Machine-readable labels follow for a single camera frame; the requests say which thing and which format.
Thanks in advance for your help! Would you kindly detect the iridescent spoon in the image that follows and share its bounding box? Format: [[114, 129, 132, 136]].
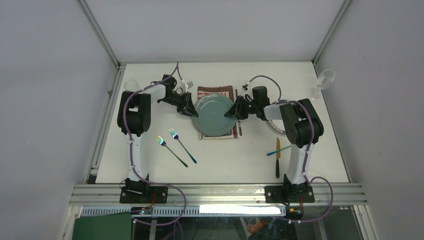
[[266, 146, 291, 156]]

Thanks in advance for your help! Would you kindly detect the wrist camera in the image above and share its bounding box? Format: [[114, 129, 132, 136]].
[[180, 79, 194, 93], [242, 84, 249, 92]]

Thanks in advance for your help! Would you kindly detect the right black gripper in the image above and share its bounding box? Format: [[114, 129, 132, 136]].
[[223, 95, 258, 120]]

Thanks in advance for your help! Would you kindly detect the iridescent fork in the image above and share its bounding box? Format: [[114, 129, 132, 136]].
[[155, 135, 188, 168], [168, 128, 198, 164]]

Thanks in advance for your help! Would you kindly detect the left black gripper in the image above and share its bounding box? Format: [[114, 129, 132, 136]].
[[160, 91, 199, 119]]

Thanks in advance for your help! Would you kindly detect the aluminium front rail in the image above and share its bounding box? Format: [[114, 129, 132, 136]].
[[69, 183, 368, 206]]

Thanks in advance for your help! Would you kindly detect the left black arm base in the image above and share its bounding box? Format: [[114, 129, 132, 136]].
[[119, 184, 169, 204]]

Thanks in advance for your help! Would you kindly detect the white green-rimmed small plate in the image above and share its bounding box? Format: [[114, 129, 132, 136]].
[[267, 119, 286, 135]]

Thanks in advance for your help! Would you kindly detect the orange object below table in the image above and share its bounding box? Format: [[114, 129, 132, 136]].
[[247, 217, 268, 234]]

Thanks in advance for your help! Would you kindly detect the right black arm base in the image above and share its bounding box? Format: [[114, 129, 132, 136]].
[[264, 185, 315, 205]]

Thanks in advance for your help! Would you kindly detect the clear plastic cup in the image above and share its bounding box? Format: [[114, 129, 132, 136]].
[[123, 79, 141, 92]]

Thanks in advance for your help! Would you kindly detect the gold knife dark handle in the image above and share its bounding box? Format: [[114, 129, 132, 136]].
[[275, 137, 281, 179]]

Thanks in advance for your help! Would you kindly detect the green board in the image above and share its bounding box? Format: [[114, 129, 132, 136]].
[[72, 212, 132, 240]]

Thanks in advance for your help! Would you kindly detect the brown striped placemat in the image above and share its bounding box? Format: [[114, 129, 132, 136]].
[[197, 85, 243, 140]]

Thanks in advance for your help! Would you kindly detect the large teal plate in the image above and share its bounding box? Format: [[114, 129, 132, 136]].
[[191, 93, 237, 137]]

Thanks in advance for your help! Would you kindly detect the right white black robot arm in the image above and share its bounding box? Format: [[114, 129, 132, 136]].
[[224, 86, 324, 203]]

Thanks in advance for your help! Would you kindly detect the white slotted cable duct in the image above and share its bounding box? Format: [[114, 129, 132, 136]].
[[80, 204, 286, 217]]

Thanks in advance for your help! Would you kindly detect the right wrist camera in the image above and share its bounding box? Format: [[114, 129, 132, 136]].
[[242, 84, 249, 92]]

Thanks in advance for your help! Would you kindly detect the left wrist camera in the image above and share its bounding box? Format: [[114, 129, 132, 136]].
[[180, 79, 194, 93]]

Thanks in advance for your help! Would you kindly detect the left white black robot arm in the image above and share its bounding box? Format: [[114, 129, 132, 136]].
[[117, 74, 199, 186]]

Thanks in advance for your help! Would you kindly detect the clear wine glass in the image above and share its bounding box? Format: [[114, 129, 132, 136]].
[[308, 69, 336, 101]]

